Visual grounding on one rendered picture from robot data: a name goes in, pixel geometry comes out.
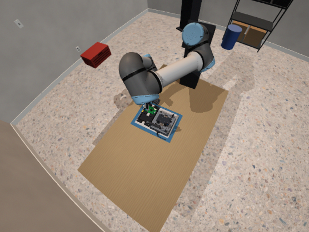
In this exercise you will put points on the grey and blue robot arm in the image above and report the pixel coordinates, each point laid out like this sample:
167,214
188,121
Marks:
144,82

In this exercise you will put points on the green circuit board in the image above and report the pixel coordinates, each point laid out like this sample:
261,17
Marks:
152,110

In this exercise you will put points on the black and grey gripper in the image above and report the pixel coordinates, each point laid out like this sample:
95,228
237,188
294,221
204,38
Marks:
146,106

